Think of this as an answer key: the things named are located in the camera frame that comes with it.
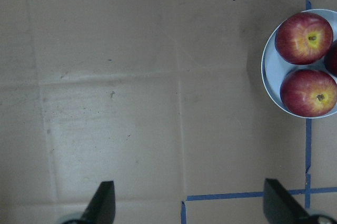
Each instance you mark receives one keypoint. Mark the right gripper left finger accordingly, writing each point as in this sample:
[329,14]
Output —
[101,208]

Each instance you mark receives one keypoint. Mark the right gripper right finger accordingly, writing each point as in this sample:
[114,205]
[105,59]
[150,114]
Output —
[279,207]

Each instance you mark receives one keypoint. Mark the red apple plate front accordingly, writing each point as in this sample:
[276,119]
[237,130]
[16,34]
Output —
[308,93]

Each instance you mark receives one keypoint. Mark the red apple plate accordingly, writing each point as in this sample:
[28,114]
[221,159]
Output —
[304,38]
[330,59]
[308,93]

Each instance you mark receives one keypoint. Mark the light blue plate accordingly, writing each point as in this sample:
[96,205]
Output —
[274,68]

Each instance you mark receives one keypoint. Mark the red apple plate back right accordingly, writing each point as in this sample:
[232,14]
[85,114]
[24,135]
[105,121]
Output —
[330,59]

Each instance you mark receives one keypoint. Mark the red apple plate back left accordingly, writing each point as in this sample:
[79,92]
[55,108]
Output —
[304,38]

